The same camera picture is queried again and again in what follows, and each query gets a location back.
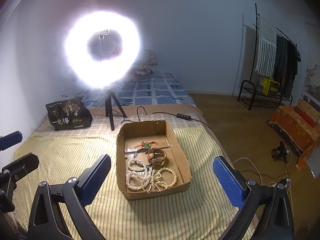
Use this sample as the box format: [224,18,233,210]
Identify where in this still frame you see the gold wooden bangle red tassel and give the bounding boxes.
[146,148,167,166]

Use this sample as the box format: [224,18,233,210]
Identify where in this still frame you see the black object on floor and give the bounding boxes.
[271,141,289,163]

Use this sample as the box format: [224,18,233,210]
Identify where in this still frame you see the yellow box on rack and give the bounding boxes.
[261,77,280,97]

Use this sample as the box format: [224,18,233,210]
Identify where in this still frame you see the black snack bag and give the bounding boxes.
[46,97,93,131]

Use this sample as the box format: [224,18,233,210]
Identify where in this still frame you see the white striped hanging cloth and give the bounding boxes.
[254,16,277,78]

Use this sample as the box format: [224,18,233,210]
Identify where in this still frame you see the small cream bead bracelet cluster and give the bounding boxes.
[147,172,169,193]

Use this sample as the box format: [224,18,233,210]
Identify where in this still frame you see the bright ring light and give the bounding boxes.
[64,11,140,88]

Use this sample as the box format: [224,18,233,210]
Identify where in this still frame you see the orange covered box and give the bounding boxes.
[268,99,319,170]

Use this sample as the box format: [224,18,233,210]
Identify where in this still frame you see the yellow striped blanket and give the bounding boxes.
[13,126,237,239]

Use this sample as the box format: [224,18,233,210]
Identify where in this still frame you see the white power strip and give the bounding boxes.
[271,177,291,187]

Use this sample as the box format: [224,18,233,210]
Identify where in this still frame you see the dark hanging clothes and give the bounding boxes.
[273,35,299,98]

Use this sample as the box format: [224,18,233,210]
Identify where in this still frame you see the black tripod stand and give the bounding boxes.
[105,88,127,131]

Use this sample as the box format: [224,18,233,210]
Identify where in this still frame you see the dark thin bangle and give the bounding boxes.
[133,150,151,167]

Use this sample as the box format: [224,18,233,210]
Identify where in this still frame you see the red cord green pendant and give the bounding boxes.
[134,141,158,150]

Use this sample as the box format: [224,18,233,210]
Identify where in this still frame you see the black clothes rack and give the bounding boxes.
[238,9,300,111]

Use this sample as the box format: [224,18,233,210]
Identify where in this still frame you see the long white pearl necklace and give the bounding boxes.
[125,157,161,194]

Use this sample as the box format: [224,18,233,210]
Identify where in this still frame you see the black cable with remote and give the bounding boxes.
[112,105,213,131]

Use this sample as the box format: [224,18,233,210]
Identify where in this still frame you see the brown cardboard box tray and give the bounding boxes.
[116,120,192,200]

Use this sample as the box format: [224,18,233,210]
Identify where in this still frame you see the wall landscape painting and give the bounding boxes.
[302,64,319,112]

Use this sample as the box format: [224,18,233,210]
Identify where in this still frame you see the cream large bead bracelet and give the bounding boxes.
[156,167,178,188]

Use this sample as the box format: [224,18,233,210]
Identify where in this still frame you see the blue patterned bedsheet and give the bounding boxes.
[80,71,196,108]

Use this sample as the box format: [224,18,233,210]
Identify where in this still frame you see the floral pillows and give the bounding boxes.
[126,49,158,81]

